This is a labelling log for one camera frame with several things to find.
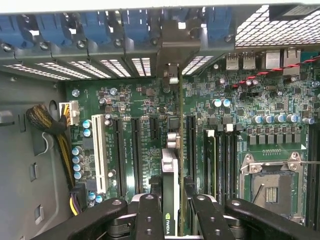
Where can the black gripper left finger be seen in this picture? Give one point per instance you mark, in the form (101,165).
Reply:
(147,220)

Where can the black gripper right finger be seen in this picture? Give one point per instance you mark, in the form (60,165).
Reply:
(210,220)

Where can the long black expansion slot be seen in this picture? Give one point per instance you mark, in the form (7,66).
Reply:
(119,155)
(137,155)
(191,147)

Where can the CPU socket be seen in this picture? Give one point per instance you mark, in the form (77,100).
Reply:
(272,190)

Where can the white PCI slot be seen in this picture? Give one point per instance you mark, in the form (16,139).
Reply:
(99,150)

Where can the short black expansion slot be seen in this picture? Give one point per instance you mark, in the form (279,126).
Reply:
(154,127)

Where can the metal locking lever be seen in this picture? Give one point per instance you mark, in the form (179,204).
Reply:
(311,162)

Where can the green motherboard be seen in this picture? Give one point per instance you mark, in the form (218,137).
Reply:
(250,107)

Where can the white power connector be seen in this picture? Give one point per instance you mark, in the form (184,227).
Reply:
(72,112)

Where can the open black PC case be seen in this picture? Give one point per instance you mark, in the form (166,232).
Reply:
(25,150)

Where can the blue slot retention clip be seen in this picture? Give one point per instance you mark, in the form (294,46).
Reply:
(136,26)
(52,30)
(12,30)
(218,22)
(96,27)

